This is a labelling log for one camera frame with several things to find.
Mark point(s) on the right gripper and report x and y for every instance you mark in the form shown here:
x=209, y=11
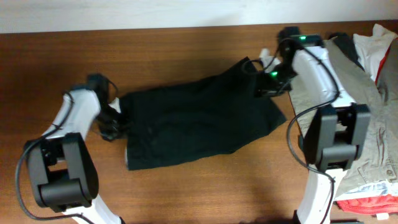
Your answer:
x=269, y=88

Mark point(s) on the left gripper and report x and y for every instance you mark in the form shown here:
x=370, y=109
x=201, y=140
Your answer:
x=113, y=137

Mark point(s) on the black shorts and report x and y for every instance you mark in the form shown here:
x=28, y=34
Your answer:
x=172, y=125

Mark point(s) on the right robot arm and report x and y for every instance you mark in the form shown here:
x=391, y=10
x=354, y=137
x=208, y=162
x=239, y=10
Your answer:
x=320, y=191

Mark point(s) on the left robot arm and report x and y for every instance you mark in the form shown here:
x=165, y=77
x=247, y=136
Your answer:
x=62, y=174

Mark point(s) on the dark garment under pile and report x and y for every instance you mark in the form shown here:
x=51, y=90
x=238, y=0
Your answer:
x=345, y=43

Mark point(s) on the white garment with red trim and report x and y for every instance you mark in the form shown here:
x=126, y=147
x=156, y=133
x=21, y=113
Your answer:
x=373, y=50

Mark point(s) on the khaki shorts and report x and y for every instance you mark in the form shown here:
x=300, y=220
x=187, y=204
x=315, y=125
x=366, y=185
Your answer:
x=348, y=124

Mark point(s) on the white printed garment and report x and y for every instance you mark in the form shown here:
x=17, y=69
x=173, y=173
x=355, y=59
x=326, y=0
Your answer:
x=375, y=189

